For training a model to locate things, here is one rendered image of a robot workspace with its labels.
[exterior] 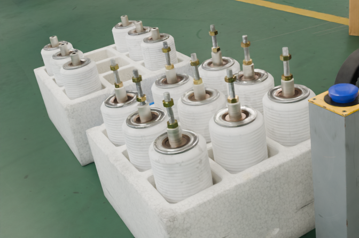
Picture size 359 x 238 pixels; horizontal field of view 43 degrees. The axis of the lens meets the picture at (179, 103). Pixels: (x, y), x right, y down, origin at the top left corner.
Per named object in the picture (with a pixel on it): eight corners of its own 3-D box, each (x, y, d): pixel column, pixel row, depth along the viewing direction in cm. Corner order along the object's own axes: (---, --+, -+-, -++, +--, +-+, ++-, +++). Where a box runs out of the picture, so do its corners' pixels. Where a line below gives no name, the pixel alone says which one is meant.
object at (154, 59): (174, 86, 142) (164, 31, 134) (189, 95, 134) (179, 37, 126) (147, 97, 139) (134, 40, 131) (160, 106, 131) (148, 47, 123)
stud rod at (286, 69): (286, 85, 83) (283, 46, 80) (291, 86, 82) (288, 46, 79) (283, 87, 82) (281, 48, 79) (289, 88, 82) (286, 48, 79)
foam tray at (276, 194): (238, 135, 122) (230, 74, 115) (353, 206, 90) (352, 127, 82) (104, 196, 108) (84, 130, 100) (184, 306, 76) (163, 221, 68)
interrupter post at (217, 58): (210, 66, 103) (208, 52, 102) (218, 62, 104) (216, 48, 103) (217, 68, 101) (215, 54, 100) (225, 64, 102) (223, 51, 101)
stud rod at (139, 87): (147, 106, 83) (139, 68, 80) (144, 109, 82) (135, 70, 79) (142, 106, 84) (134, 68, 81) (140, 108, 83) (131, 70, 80)
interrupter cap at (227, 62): (194, 67, 104) (194, 64, 104) (219, 56, 107) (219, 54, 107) (216, 74, 98) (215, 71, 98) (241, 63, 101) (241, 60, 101)
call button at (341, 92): (343, 92, 67) (342, 79, 66) (365, 100, 64) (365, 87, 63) (322, 101, 66) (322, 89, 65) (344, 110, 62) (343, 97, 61)
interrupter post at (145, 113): (141, 124, 83) (138, 108, 81) (139, 119, 85) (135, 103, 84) (154, 120, 83) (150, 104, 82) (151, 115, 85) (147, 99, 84)
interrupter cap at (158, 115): (130, 134, 80) (130, 130, 80) (123, 117, 87) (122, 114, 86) (171, 122, 81) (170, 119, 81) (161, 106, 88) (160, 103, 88)
